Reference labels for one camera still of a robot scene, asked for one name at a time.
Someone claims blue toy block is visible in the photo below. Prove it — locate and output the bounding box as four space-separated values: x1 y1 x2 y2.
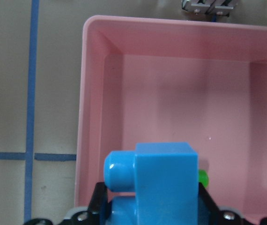
104 142 199 225

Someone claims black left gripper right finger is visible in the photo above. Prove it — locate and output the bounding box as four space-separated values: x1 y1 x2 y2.
198 182 219 212

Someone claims pink plastic box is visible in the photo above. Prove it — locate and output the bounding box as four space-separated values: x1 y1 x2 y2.
74 15 267 223

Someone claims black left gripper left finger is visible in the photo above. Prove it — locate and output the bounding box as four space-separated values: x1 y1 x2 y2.
88 182 108 215

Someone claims green toy block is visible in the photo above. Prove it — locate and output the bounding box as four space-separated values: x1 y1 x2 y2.
198 169 209 188

